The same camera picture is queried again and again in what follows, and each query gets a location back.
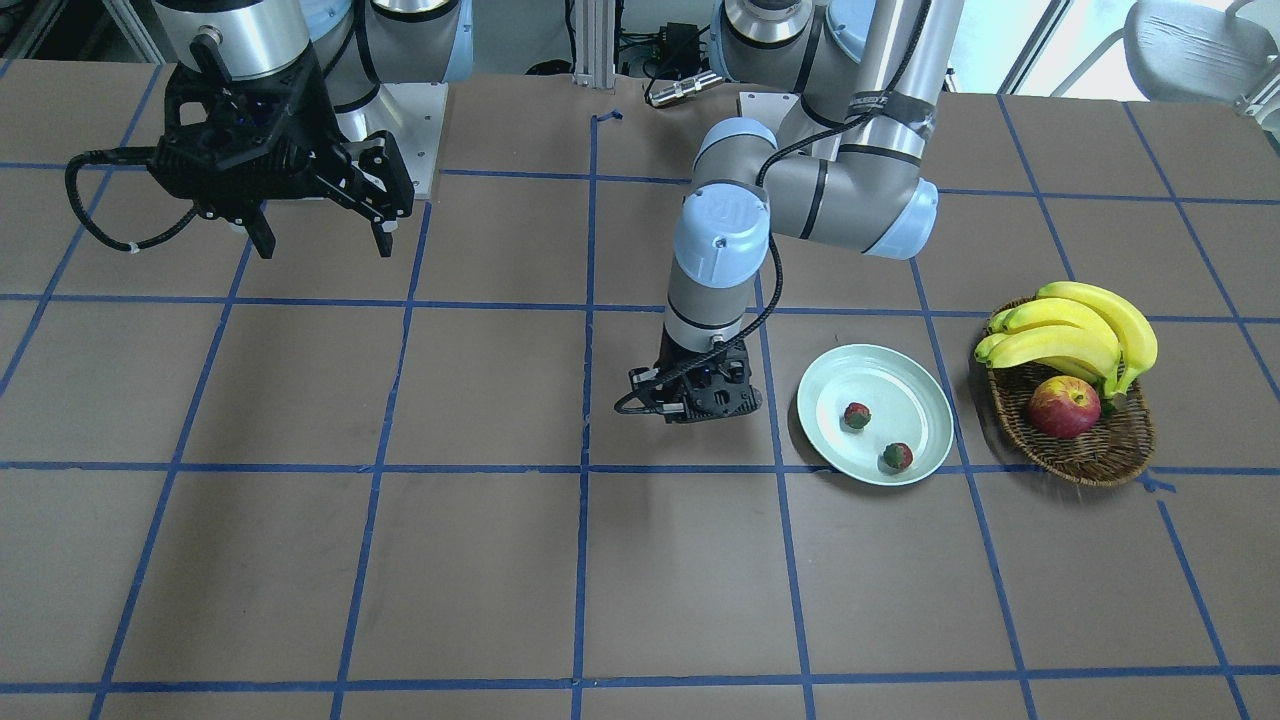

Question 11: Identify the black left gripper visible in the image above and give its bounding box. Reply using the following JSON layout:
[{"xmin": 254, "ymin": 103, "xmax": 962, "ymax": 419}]
[{"xmin": 628, "ymin": 334, "xmax": 763, "ymax": 424}]

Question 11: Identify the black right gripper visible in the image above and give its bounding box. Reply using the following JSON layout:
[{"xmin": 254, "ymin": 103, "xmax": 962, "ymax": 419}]
[{"xmin": 150, "ymin": 50, "xmax": 413, "ymax": 260}]

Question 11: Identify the red strawberry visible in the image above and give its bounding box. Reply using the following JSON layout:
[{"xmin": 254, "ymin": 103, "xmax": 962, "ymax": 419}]
[
  {"xmin": 841, "ymin": 402, "xmax": 872, "ymax": 430},
  {"xmin": 879, "ymin": 442, "xmax": 914, "ymax": 474}
]

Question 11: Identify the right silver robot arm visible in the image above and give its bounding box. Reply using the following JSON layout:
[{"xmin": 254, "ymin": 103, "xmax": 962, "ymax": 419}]
[{"xmin": 146, "ymin": 1, "xmax": 474, "ymax": 259}]

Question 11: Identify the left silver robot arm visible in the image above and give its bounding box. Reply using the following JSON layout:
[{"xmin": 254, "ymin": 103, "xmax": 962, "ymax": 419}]
[{"xmin": 614, "ymin": 1, "xmax": 963, "ymax": 424}]

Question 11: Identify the light green plate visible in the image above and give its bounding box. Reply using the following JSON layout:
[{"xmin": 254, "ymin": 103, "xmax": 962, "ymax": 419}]
[{"xmin": 796, "ymin": 345, "xmax": 955, "ymax": 486}]

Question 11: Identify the red apple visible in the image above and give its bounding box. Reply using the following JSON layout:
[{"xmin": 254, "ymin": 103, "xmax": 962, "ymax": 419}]
[{"xmin": 1027, "ymin": 375, "xmax": 1102, "ymax": 439}]

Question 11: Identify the yellow banana bunch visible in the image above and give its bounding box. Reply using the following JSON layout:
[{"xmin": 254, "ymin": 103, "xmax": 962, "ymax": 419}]
[{"xmin": 973, "ymin": 281, "xmax": 1160, "ymax": 400}]

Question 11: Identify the wicker fruit basket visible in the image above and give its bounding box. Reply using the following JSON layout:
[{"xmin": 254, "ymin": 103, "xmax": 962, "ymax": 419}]
[{"xmin": 986, "ymin": 299, "xmax": 1157, "ymax": 488}]

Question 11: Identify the grey office chair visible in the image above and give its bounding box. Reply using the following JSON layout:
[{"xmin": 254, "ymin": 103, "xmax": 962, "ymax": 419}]
[{"xmin": 1050, "ymin": 1, "xmax": 1279, "ymax": 119}]

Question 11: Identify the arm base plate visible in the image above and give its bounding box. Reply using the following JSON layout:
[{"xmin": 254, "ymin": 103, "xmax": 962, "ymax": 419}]
[
  {"xmin": 739, "ymin": 91, "xmax": 799, "ymax": 133},
  {"xmin": 335, "ymin": 82, "xmax": 451, "ymax": 201}
]

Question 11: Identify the aluminium frame post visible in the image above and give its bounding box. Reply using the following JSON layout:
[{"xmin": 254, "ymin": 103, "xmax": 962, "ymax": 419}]
[{"xmin": 570, "ymin": 1, "xmax": 618, "ymax": 92}]

